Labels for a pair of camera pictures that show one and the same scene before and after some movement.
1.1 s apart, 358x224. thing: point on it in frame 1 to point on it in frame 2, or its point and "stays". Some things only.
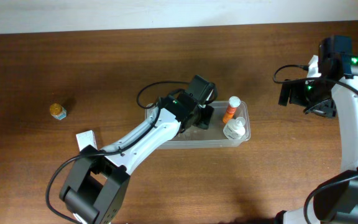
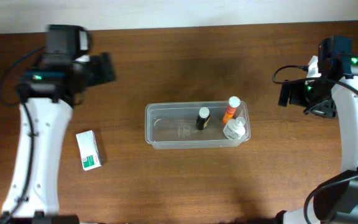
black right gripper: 286,93 stays
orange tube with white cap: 234,102 stays
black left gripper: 204,116 to 105,68
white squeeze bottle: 234,129 stays
